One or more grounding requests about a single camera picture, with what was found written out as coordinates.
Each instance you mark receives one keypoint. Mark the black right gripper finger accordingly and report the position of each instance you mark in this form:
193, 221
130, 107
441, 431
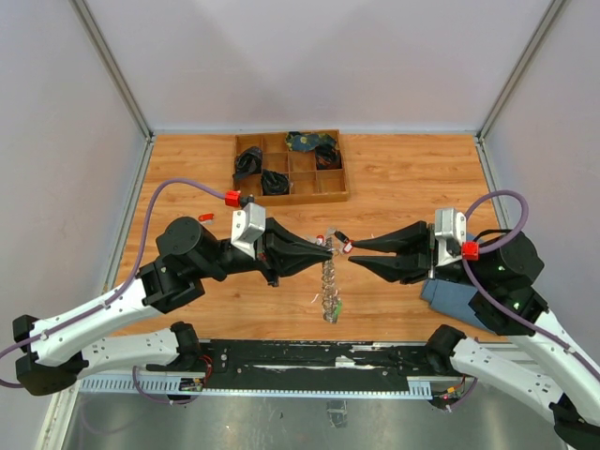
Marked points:
400, 241
392, 269

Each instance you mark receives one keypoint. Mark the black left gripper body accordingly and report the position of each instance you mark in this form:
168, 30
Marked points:
272, 262

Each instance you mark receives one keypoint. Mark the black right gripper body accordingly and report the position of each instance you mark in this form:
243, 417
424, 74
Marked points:
432, 251

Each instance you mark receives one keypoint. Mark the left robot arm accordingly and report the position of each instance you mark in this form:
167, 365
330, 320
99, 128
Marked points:
59, 351

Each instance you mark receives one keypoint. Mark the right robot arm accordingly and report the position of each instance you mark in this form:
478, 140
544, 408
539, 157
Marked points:
566, 389

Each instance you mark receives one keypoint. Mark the blue folded cloth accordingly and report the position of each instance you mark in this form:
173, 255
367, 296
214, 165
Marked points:
451, 299

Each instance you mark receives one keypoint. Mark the key with green tag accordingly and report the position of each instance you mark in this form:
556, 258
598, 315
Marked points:
335, 312

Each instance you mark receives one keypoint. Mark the black rolled tie middle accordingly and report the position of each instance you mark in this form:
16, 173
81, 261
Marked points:
274, 183

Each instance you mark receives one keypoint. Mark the black rolled tie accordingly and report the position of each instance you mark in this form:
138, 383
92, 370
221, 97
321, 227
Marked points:
274, 183
249, 162

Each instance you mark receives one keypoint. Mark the red tag key far left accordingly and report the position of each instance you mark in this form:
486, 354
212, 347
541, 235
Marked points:
206, 217

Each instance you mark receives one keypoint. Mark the wooden compartment tray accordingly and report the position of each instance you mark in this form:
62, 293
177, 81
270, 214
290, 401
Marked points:
309, 181

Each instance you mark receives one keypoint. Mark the black rolled tie left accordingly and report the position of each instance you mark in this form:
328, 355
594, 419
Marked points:
249, 162

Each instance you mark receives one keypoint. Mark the blue yellow patterned cloth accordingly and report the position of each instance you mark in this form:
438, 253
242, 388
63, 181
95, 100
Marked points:
305, 142

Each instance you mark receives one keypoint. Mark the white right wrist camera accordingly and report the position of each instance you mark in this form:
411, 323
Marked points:
450, 232

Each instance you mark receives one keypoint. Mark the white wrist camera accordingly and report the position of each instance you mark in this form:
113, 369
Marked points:
450, 232
248, 225

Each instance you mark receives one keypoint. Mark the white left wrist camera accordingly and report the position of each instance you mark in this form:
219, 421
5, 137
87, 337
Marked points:
248, 225

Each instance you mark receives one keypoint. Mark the black mounting rail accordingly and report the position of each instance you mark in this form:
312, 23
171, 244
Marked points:
309, 365

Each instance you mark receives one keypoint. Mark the right aluminium frame post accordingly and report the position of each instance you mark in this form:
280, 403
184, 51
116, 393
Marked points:
551, 15

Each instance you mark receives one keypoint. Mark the aluminium frame post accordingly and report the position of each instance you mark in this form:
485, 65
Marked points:
92, 29
551, 15

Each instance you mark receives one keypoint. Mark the left aluminium frame post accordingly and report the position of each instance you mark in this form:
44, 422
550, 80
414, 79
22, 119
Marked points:
92, 29

